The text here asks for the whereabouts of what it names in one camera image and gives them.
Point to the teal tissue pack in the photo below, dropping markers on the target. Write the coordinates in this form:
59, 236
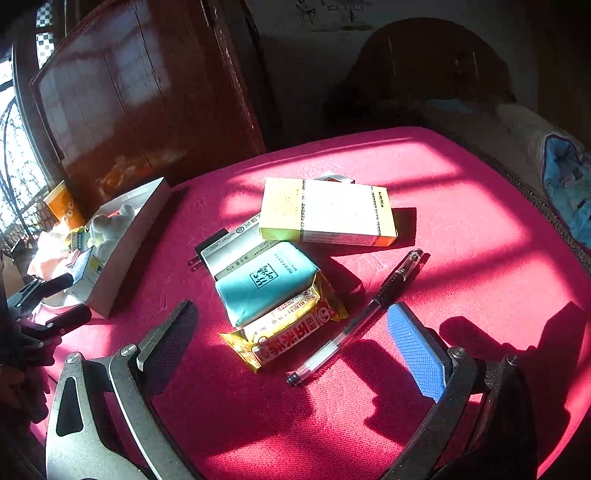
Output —
263, 281

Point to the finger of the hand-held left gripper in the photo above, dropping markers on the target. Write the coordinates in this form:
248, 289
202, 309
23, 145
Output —
69, 318
51, 286

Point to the arched dark wooden headboard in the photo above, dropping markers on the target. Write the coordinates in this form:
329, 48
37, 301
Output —
434, 60

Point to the white cardboard tray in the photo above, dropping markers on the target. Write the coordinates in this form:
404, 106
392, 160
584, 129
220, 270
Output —
134, 230

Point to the black gel pen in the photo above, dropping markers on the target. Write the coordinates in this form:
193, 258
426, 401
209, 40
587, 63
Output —
360, 314

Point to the blue and white box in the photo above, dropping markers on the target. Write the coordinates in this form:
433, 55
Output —
87, 272

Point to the long white box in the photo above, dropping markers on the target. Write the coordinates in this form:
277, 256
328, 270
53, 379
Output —
231, 251

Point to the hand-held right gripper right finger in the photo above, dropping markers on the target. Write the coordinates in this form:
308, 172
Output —
415, 350

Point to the beige rolled bedding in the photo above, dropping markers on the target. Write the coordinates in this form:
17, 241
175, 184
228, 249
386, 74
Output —
508, 129

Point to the white plastic bag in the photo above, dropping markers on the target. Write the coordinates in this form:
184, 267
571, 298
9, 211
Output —
46, 249

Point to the white plush bunny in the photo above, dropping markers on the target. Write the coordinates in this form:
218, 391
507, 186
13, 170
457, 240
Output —
104, 230

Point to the reddish brown wooden board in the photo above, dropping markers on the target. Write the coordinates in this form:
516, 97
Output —
138, 92

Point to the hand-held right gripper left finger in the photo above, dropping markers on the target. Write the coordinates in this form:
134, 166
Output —
173, 341

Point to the orange paper cup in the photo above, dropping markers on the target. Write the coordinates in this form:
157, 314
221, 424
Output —
62, 203

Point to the black plug charger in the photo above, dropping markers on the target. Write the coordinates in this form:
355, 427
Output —
207, 244

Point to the checkered cloth strip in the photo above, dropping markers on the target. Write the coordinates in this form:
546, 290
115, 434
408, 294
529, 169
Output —
46, 18

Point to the blue printed blanket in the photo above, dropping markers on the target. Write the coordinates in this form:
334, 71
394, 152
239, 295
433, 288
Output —
565, 184

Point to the white medicine box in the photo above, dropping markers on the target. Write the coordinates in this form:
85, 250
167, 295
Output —
79, 240

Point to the yellow cardboard box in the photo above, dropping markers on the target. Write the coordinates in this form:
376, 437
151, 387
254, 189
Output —
323, 210

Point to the yellow snack packet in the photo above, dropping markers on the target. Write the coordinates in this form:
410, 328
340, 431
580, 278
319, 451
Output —
286, 337

